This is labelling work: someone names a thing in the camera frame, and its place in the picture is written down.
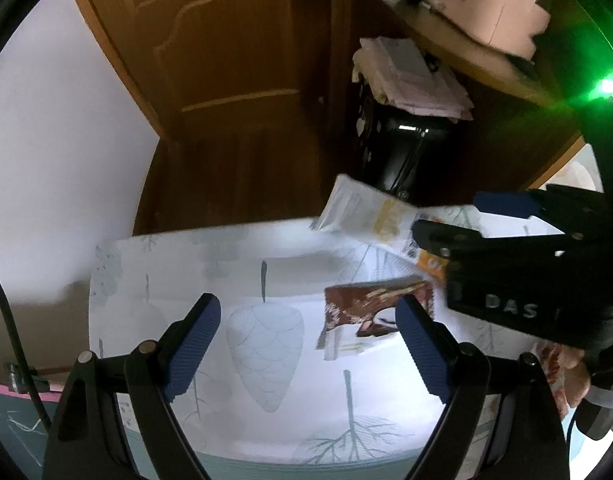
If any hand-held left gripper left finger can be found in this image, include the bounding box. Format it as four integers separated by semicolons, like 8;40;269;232
41;291;222;480

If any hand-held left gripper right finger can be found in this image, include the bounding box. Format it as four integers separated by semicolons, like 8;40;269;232
395;294;572;480

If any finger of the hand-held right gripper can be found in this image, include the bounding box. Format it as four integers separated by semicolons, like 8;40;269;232
473;184;607;233
411;219;587;281

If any dark red white snack packet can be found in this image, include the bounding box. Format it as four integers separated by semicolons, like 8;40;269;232
317;275;435;361

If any white orange snack packet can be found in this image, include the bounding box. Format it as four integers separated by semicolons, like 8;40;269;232
311;174;452;281

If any leaf printed tablecloth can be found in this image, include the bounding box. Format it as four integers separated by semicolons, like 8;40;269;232
88;204;587;480

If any black appliance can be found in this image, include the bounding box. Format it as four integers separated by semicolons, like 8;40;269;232
354;80;452;198

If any wooden corner shelf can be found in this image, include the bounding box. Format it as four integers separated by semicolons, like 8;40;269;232
337;0;587;191

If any stack of folded cloths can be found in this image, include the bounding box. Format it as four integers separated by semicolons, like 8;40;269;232
351;36;475;122

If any pink plastic basket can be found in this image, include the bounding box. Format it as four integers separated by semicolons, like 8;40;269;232
427;0;552;61

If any brown wooden door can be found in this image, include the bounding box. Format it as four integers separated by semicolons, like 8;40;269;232
66;0;357;238

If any black cable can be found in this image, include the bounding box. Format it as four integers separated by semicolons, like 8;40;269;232
0;262;54;433

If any green chalkboard with pink frame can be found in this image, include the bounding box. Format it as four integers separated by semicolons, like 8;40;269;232
0;380;57;480

